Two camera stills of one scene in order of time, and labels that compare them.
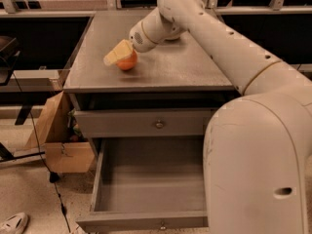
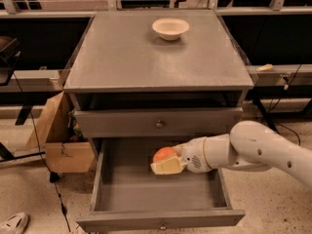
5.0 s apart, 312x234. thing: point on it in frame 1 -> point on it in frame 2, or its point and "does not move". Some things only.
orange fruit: x=128 y=62 -> x=164 y=152
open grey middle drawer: x=148 y=185 does not move
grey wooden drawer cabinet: x=168 y=94 does not move
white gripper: x=137 y=38 -> x=192 y=154
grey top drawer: x=184 y=123 does not move
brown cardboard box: x=56 y=134 does not move
